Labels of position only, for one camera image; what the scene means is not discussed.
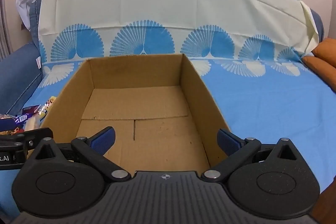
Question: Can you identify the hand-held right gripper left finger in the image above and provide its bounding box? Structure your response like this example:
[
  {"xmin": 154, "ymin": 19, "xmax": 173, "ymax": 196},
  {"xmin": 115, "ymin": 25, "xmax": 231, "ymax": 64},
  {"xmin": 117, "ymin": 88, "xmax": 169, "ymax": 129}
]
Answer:
[{"xmin": 34, "ymin": 126, "xmax": 132, "ymax": 184}]

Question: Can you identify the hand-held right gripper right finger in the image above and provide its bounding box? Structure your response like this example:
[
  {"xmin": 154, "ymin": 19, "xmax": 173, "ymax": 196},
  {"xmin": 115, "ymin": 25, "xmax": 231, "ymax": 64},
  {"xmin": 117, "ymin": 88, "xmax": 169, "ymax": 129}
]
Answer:
[{"xmin": 201, "ymin": 128, "xmax": 300, "ymax": 184}]

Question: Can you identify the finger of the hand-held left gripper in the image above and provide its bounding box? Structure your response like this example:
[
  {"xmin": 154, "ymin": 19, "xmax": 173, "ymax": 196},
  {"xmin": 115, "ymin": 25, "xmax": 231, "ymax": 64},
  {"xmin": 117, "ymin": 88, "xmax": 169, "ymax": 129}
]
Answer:
[{"xmin": 0, "ymin": 128, "xmax": 54, "ymax": 165}]

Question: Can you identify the yellow cartoon snack packet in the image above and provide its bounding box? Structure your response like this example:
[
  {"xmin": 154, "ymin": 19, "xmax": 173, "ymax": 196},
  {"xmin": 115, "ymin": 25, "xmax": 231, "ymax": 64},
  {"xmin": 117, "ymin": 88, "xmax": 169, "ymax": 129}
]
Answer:
[{"xmin": 39, "ymin": 96, "xmax": 57, "ymax": 118}]

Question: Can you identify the brown cardboard box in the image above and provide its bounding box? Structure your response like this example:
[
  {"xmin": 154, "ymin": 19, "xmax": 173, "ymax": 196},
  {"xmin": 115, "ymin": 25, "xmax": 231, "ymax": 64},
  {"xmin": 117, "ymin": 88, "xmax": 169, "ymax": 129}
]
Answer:
[{"xmin": 28, "ymin": 54, "xmax": 232, "ymax": 172}]

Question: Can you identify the pale yellow snack packet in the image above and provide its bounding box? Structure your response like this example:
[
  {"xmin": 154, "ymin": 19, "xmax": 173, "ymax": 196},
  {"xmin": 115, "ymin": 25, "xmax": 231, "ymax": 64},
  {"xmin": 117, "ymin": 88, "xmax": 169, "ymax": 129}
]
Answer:
[{"xmin": 25, "ymin": 116, "xmax": 42, "ymax": 132}]

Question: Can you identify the purple candy bar packet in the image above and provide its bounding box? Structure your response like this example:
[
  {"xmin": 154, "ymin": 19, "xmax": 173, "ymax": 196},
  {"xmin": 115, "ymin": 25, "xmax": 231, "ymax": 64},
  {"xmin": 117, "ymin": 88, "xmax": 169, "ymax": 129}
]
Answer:
[{"xmin": 14, "ymin": 114, "xmax": 29, "ymax": 125}]

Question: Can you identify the dark blue snack packet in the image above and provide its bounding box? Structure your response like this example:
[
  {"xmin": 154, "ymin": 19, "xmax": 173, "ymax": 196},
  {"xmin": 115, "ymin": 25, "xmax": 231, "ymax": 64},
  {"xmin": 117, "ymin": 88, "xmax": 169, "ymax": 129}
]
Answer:
[{"xmin": 0, "ymin": 119, "xmax": 16, "ymax": 132}]

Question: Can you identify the blue and cream printed sheet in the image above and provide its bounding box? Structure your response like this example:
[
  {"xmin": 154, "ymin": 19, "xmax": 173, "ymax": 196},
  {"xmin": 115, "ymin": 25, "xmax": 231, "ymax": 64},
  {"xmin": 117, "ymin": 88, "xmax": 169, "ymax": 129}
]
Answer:
[{"xmin": 0, "ymin": 0, "xmax": 336, "ymax": 216}]

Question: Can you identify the orange cushion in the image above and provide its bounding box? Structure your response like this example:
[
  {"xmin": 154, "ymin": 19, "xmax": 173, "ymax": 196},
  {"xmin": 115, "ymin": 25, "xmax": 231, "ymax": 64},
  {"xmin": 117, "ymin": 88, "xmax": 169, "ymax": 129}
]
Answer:
[{"xmin": 302, "ymin": 38, "xmax": 336, "ymax": 94}]

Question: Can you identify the grey-blue cushion with chain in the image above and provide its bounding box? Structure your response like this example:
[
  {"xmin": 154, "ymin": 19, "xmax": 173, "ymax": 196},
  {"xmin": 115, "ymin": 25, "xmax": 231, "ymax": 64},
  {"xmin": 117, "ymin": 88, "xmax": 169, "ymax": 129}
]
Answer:
[{"xmin": 0, "ymin": 0, "xmax": 44, "ymax": 115}]

